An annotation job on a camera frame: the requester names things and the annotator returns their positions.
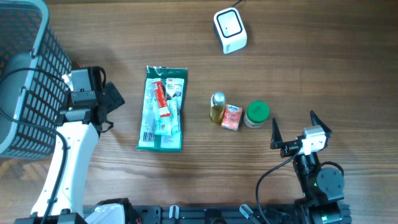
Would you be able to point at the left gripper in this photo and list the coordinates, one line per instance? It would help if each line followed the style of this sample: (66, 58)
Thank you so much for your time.
(111, 96)

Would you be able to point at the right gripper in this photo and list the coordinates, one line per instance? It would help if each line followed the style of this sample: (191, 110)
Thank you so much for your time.
(288, 147)

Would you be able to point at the green lid white jar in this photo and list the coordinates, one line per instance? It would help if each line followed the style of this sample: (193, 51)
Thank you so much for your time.
(256, 114)

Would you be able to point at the red Kleenex tissue pack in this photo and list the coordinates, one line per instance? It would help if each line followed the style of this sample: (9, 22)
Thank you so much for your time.
(232, 117)

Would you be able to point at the green 3M product package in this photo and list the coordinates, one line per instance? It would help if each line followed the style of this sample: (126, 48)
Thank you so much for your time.
(164, 95)

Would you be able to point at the yellow liquid bottle silver cap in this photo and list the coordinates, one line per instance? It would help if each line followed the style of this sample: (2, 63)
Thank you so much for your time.
(217, 107)

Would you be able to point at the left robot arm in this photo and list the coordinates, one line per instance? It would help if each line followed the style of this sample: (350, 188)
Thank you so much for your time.
(79, 125)

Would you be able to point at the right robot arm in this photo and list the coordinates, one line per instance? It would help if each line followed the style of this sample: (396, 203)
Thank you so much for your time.
(322, 183)

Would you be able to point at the white barcode scanner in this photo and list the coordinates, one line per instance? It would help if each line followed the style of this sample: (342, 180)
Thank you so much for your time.
(230, 30)

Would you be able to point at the grey plastic mesh basket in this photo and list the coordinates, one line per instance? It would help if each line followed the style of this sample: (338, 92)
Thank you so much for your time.
(32, 62)

